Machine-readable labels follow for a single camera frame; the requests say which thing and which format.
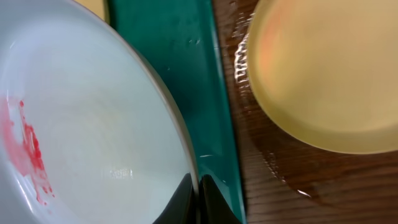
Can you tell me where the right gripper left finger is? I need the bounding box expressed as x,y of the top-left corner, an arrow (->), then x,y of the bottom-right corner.
154,174 -> 197,224

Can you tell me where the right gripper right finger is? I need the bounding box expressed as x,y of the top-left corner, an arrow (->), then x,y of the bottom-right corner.
199,174 -> 241,224

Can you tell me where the light blue plate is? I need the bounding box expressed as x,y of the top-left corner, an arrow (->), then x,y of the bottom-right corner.
1,1 -> 198,223

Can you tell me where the yellow-green plate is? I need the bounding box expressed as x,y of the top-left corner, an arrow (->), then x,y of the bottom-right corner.
75,0 -> 107,21
247,0 -> 397,154

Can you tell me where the teal plastic tray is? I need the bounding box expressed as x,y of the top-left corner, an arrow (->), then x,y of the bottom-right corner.
108,0 -> 246,223

